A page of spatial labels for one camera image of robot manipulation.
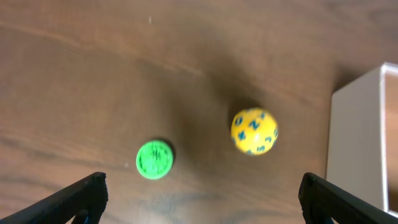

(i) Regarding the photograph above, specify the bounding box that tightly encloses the green round spinning top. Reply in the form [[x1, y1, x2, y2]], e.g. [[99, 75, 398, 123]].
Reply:
[[136, 139, 174, 180]]

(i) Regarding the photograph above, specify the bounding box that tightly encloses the white cardboard box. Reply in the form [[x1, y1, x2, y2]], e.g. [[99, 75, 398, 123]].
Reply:
[[326, 63, 397, 216]]

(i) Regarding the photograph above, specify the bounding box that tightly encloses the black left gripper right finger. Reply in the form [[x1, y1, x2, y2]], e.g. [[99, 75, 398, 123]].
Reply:
[[298, 172, 397, 224]]

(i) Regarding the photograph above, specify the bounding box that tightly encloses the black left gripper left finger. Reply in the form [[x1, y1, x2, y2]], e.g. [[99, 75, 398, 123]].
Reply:
[[1, 172, 108, 224]]

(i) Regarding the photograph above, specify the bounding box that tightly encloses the yellow ball with blue letters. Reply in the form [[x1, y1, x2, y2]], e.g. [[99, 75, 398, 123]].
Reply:
[[230, 108, 279, 156]]

